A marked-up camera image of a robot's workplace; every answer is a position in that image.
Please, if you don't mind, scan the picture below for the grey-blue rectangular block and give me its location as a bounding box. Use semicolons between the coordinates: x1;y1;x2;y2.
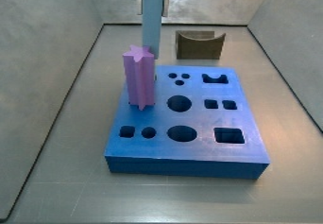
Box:
142;0;162;58

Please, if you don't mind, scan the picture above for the black curved fixture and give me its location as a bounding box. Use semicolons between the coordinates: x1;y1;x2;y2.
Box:
174;30;225;60

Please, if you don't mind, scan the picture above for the blue foam shape board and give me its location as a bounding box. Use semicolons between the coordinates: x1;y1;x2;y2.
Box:
103;66;269;180

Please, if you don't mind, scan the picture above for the purple star prism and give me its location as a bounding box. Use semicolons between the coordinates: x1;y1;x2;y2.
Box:
122;45;154;111

